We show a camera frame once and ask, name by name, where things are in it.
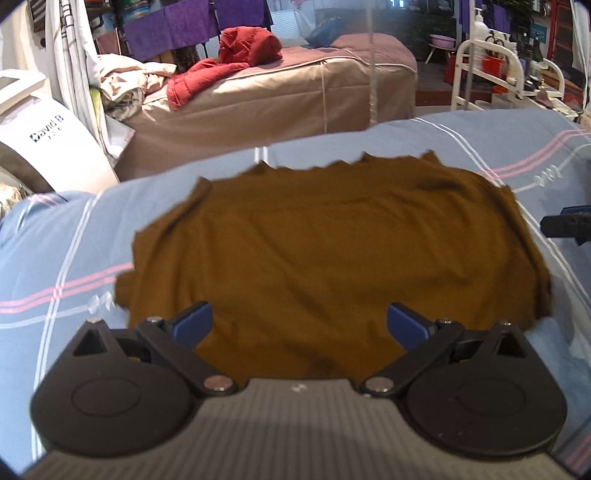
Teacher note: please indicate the white trolley cart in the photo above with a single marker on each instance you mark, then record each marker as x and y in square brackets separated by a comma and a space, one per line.
[526, 84]

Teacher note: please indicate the red jacket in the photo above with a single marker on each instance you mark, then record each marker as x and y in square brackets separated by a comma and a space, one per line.
[240, 48]

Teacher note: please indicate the cream crumpled blanket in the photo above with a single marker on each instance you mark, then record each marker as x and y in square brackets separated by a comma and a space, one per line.
[124, 83]

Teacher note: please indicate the beige massage bed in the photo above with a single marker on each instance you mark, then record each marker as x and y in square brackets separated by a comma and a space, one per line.
[309, 92]

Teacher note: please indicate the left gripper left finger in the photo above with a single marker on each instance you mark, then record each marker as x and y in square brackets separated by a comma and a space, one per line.
[171, 343]

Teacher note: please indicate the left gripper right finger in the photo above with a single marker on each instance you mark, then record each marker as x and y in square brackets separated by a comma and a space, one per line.
[425, 343]

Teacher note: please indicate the blue striped bed sheet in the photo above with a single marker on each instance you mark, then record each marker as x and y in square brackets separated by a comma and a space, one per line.
[61, 253]

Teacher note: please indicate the purple cloth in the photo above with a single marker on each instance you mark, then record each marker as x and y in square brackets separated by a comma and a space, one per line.
[188, 23]

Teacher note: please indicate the white machine device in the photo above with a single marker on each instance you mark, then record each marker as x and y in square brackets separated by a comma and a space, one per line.
[49, 138]

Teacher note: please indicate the brown knit sweater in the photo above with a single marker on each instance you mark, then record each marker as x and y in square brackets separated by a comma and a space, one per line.
[300, 266]

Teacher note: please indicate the white pump bottle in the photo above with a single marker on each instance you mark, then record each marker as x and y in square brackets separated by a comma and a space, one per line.
[479, 29]

